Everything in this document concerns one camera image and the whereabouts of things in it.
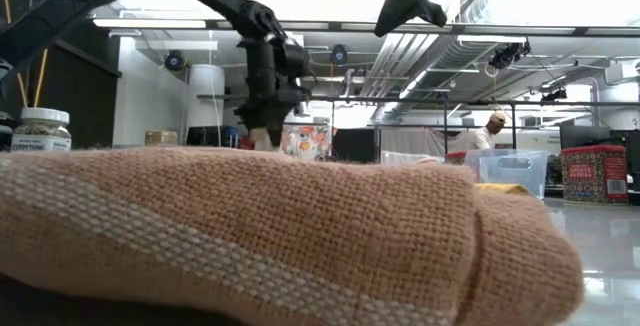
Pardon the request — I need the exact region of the yellow cable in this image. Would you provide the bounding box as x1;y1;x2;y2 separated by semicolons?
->
0;0;50;110

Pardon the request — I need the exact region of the blue container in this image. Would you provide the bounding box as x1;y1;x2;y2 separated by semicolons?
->
219;124;239;148

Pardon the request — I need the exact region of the white-lid glass spice jar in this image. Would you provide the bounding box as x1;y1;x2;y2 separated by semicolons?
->
10;107;72;153

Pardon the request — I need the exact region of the red patterned paprika tin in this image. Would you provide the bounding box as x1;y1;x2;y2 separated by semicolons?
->
559;144;630;205

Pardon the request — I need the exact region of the mustard yellow cloth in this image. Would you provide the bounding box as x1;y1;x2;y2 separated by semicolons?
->
473;182;532;198

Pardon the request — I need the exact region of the black round ceiling device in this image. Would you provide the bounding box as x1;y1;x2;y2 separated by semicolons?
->
329;44;350;67
164;49;187;72

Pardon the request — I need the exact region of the white cylindrical tank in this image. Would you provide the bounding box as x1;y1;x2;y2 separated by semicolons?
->
185;63;227;130

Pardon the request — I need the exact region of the black pipe rack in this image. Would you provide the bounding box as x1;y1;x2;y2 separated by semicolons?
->
197;94;640;151

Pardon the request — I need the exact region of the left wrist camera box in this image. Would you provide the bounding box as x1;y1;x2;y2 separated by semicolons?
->
279;40;312;80

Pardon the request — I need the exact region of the black computer monitor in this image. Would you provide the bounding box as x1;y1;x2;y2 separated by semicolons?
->
558;124;640;150

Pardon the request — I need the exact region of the person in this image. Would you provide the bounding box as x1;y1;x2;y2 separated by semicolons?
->
447;110;509;153

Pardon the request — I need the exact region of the clear plastic bin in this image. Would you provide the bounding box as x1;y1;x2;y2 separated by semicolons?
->
464;148;550;200

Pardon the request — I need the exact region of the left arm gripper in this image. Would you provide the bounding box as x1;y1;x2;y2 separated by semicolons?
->
234;87;311;149

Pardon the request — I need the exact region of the pink woven cloth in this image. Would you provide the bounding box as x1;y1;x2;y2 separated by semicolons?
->
0;146;586;326

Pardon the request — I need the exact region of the overhead rig crossbar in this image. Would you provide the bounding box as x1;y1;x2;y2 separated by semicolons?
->
89;17;640;38

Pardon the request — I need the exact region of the floral patterned fabric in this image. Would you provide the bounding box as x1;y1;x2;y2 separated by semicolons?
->
279;124;332;162

